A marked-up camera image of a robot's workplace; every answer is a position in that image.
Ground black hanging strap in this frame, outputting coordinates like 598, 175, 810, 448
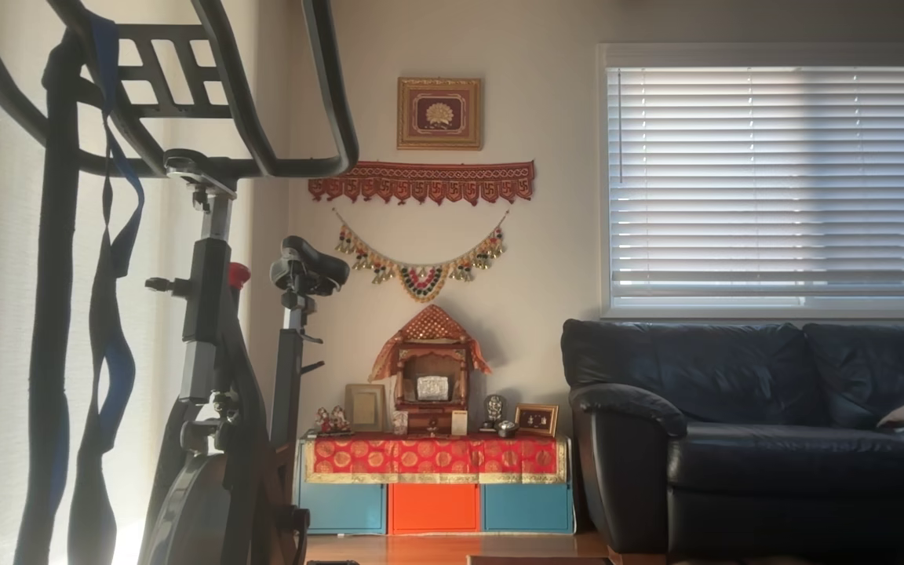
14, 27, 82, 565

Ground red and gold cloth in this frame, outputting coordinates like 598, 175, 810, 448
303, 434, 569, 484

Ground red embroidered wall hanging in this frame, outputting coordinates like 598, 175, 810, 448
308, 160, 536, 207

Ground small gold framed picture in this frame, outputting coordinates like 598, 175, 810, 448
515, 403, 560, 438

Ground beaded wall garland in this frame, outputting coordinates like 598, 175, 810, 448
333, 209, 511, 304

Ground beige photo frame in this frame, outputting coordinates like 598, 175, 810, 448
344, 383, 387, 432

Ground small wooden shrine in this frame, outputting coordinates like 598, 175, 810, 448
368, 304, 493, 435

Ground black exercise bike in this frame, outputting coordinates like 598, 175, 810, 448
0, 0, 360, 565

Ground black leather sofa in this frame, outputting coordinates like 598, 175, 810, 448
561, 318, 904, 565

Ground blue and orange cabinet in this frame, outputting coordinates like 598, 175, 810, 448
293, 438, 576, 536

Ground white window blind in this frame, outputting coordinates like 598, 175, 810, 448
600, 43, 904, 319

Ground white curtain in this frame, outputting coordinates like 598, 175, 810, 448
0, 0, 264, 565

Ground small colourful figurines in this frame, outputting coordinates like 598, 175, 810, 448
315, 406, 352, 436

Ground blue and black strap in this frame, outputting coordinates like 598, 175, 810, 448
67, 12, 147, 565

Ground gold framed wall picture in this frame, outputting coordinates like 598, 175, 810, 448
397, 77, 483, 151

